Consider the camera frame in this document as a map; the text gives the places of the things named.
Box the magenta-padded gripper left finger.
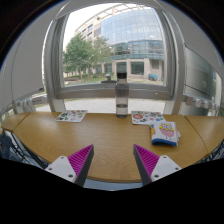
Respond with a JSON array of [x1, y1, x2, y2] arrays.
[[44, 144, 95, 187]]

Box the dark chair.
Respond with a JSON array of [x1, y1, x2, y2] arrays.
[[0, 129, 48, 168]]

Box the white socket trunking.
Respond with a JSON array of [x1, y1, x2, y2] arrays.
[[182, 95, 222, 113], [14, 94, 48, 113]]

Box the glass-fronted building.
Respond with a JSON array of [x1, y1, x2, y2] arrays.
[[74, 3, 166, 83]]

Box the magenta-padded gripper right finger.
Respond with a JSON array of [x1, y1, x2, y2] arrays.
[[132, 144, 182, 187]]

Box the small sticker sheet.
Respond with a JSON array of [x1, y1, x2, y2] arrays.
[[54, 109, 89, 124]]

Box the clear bottle with black cap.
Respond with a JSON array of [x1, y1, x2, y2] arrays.
[[114, 71, 130, 120]]

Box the large sticker sheet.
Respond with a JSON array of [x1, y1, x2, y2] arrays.
[[130, 110, 166, 127]]

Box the white-framed window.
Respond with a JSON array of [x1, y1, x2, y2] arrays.
[[42, 0, 187, 116]]

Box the green tree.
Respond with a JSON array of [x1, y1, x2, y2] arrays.
[[62, 32, 113, 83]]

